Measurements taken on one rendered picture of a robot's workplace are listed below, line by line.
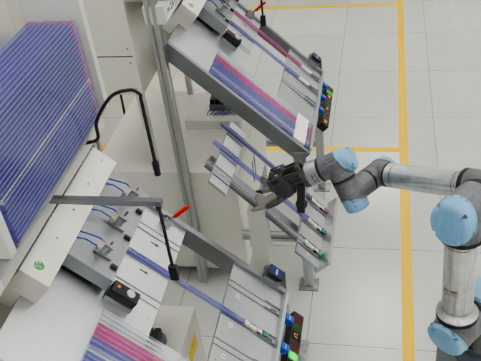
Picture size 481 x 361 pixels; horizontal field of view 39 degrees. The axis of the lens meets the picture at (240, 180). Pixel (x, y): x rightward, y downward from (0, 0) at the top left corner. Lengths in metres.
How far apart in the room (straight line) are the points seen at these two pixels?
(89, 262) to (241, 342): 0.51
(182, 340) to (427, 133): 2.41
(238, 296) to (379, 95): 2.74
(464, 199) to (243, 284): 0.72
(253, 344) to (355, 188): 0.54
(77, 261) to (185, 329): 0.64
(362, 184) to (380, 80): 2.73
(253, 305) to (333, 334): 0.98
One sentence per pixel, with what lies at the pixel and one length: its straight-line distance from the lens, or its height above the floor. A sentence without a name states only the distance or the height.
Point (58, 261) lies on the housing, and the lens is 1.67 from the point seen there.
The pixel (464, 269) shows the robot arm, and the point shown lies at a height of 0.98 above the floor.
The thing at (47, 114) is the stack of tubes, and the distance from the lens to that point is 1.61.
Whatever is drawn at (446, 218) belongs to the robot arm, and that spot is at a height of 1.15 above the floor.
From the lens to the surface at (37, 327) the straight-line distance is 1.67.
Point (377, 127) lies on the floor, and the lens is 4.25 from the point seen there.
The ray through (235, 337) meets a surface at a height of 0.81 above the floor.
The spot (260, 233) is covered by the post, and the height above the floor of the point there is 0.73.
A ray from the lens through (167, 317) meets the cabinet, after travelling 2.31.
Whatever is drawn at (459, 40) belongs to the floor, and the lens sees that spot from 5.29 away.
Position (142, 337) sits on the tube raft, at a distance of 1.77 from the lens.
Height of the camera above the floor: 2.29
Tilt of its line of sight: 36 degrees down
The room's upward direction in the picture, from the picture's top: 8 degrees counter-clockwise
